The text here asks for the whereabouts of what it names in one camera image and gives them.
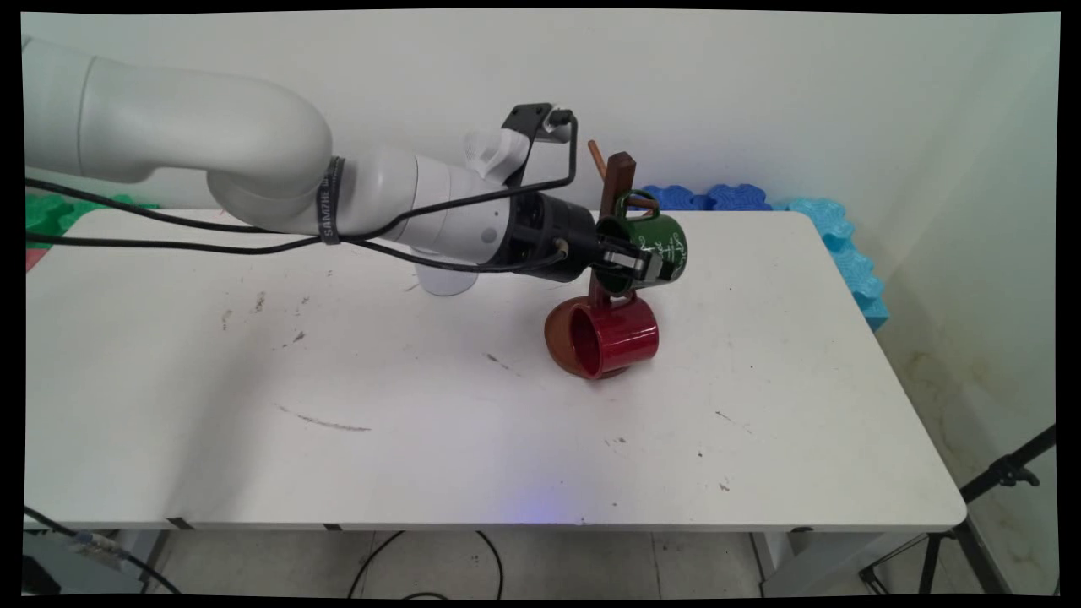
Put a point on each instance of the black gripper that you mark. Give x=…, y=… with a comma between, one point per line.
x=553, y=236

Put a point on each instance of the dark green printed mug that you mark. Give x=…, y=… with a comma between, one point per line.
x=669, y=243

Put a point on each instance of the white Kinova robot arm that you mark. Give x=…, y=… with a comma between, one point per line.
x=211, y=127

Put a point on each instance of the brown wooden mug tree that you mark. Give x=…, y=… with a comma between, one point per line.
x=619, y=177

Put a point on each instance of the red mug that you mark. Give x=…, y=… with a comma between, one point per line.
x=629, y=333

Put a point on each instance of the blue foam mat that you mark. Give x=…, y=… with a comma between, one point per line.
x=709, y=198

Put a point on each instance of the white enamel mug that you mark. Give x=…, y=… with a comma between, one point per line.
x=448, y=284

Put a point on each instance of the cyan foam mat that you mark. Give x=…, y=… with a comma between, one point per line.
x=849, y=253

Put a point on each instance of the white table leg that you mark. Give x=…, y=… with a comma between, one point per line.
x=811, y=561

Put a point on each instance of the black tripod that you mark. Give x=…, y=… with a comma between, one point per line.
x=1005, y=471

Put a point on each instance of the green foam mat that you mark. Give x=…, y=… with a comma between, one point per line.
x=59, y=213

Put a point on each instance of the red foam mat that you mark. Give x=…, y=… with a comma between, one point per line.
x=35, y=258

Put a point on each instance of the grey box under table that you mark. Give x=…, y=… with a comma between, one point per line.
x=59, y=567

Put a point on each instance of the white printed camera mount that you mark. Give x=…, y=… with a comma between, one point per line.
x=498, y=156

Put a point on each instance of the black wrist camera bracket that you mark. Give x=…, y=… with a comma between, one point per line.
x=530, y=114

